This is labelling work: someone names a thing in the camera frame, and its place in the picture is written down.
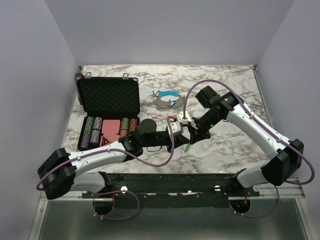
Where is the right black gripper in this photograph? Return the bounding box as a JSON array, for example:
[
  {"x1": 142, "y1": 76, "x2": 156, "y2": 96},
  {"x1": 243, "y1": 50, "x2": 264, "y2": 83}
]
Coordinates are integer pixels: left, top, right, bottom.
[{"x1": 186, "y1": 110, "x2": 222, "y2": 145}]

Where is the blue silicone band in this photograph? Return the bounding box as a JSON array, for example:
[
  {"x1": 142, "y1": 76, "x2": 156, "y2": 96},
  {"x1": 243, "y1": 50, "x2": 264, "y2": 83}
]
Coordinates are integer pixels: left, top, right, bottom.
[{"x1": 157, "y1": 91, "x2": 179, "y2": 98}]

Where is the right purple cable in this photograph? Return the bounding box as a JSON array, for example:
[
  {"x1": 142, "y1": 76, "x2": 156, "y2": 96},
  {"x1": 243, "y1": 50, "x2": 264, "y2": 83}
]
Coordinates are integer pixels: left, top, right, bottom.
[{"x1": 182, "y1": 79, "x2": 315, "y2": 219}]

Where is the green key tag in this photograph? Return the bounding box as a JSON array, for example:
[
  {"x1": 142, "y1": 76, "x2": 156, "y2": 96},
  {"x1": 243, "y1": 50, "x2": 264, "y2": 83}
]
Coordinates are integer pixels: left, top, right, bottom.
[{"x1": 184, "y1": 143, "x2": 192, "y2": 153}]

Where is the blue carabiner clip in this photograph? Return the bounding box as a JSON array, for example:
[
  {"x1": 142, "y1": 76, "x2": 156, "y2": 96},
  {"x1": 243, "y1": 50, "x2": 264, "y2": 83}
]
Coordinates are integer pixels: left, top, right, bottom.
[{"x1": 168, "y1": 100, "x2": 176, "y2": 108}]

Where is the grey lower chip stack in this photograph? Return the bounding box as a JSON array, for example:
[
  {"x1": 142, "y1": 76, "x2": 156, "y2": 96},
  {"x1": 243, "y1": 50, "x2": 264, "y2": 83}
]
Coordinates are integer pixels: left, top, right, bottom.
[{"x1": 89, "y1": 129, "x2": 100, "y2": 146}]

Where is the aluminium frame rail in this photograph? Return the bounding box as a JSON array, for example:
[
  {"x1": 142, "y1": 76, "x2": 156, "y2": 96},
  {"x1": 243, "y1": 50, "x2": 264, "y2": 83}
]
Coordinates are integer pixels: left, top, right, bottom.
[{"x1": 30, "y1": 184, "x2": 309, "y2": 240}]

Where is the black poker chip case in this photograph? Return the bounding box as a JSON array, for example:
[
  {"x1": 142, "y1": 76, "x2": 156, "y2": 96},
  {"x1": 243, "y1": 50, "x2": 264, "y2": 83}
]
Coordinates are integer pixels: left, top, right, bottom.
[{"x1": 74, "y1": 73, "x2": 140, "y2": 151}]

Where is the purple poker chip stack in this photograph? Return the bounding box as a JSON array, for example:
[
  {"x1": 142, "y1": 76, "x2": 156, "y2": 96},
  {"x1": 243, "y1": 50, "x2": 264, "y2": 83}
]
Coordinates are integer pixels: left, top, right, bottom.
[{"x1": 80, "y1": 134, "x2": 91, "y2": 149}]

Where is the pink playing card deck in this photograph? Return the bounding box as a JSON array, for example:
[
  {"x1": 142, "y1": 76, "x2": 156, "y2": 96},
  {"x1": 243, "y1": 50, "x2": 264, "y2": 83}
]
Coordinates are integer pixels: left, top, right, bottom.
[{"x1": 101, "y1": 119, "x2": 121, "y2": 134}]

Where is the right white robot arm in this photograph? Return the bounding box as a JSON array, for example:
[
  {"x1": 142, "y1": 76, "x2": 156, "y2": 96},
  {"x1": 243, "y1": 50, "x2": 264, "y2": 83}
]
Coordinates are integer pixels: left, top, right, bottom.
[{"x1": 188, "y1": 86, "x2": 304, "y2": 196}]

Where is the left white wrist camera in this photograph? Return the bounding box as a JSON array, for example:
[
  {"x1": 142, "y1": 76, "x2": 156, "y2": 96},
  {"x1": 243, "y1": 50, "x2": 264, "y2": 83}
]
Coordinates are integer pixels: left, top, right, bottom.
[{"x1": 170, "y1": 121, "x2": 184, "y2": 137}]

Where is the grey spiky metal ring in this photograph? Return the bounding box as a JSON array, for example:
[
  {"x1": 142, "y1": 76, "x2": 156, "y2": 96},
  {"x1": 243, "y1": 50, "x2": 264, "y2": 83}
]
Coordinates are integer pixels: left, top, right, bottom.
[{"x1": 152, "y1": 95, "x2": 187, "y2": 111}]

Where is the black mounting base plate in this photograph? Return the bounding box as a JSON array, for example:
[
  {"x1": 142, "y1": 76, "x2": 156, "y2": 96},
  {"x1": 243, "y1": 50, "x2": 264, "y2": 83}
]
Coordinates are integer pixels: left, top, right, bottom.
[{"x1": 82, "y1": 173, "x2": 260, "y2": 209}]

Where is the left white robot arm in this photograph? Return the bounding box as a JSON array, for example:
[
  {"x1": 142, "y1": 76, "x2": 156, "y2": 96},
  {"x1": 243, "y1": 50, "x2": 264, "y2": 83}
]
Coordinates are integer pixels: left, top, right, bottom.
[{"x1": 36, "y1": 116, "x2": 190, "y2": 200}]

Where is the orange lower chip stack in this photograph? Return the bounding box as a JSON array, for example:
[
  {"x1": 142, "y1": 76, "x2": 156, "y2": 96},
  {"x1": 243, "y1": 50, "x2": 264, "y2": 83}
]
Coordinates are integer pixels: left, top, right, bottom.
[{"x1": 119, "y1": 129, "x2": 129, "y2": 138}]

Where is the green poker chip stack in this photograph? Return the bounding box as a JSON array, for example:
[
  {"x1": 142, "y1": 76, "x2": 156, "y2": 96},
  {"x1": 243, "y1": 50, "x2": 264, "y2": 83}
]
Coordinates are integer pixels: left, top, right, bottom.
[{"x1": 83, "y1": 116, "x2": 95, "y2": 136}]

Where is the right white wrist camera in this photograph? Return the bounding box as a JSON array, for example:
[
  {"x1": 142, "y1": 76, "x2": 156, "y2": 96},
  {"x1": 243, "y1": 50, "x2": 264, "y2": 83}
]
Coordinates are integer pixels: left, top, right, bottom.
[{"x1": 176, "y1": 111, "x2": 193, "y2": 126}]

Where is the grey poker chip stack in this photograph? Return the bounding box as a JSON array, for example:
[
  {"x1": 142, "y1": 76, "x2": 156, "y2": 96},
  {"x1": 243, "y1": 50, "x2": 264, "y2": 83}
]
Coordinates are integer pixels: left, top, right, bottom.
[{"x1": 93, "y1": 117, "x2": 103, "y2": 131}]

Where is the green red chip stack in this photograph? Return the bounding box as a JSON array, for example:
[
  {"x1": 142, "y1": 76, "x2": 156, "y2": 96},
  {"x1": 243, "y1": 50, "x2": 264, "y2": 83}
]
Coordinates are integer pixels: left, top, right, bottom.
[{"x1": 120, "y1": 117, "x2": 130, "y2": 131}]

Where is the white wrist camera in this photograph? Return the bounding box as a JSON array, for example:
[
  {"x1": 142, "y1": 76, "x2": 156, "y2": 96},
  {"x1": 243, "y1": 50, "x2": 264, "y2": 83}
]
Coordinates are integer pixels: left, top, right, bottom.
[
  {"x1": 170, "y1": 121, "x2": 184, "y2": 137},
  {"x1": 176, "y1": 111, "x2": 193, "y2": 126}
]

